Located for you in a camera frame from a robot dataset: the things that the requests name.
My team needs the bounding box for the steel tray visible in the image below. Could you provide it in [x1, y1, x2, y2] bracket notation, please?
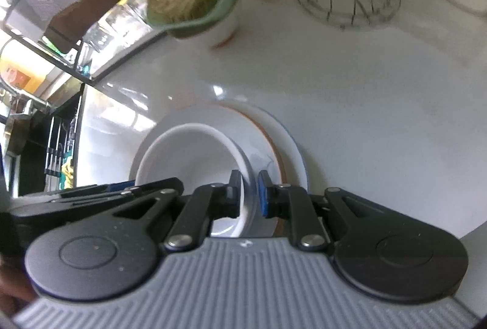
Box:
[72, 9, 168, 80]

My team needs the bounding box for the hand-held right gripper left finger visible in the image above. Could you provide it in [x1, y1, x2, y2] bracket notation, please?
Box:
[112, 169, 243, 254]

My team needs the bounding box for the clear glass tumbler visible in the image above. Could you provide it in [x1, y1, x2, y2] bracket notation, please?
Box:
[82, 19, 115, 52]
[74, 44, 94, 67]
[110, 0, 153, 25]

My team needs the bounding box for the black sink drain rack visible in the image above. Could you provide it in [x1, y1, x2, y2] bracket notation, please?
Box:
[44, 116, 82, 177]

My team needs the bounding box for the large leaf print plate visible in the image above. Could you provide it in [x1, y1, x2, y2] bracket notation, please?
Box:
[129, 103, 284, 238]

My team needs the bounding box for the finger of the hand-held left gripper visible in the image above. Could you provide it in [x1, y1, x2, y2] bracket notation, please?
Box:
[8, 190, 168, 228]
[61, 177, 184, 199]

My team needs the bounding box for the black sink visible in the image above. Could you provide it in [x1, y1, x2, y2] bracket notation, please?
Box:
[8, 83, 86, 196]

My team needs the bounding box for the steel faucet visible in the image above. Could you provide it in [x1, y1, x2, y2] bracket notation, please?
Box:
[0, 86, 52, 158]

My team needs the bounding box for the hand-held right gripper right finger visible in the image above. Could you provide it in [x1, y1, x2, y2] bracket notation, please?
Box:
[257, 169, 386, 252]

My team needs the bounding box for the yellow oil bottle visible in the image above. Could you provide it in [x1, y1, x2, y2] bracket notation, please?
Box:
[0, 47, 61, 94]

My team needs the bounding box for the yellow sponge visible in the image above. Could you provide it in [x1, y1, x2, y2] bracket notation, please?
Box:
[61, 158, 77, 190]

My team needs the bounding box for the translucent plastic bowl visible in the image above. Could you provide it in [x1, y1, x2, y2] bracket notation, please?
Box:
[135, 124, 254, 238]

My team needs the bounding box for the white bowl with orange foot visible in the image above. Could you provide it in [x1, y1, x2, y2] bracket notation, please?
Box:
[207, 0, 241, 48]

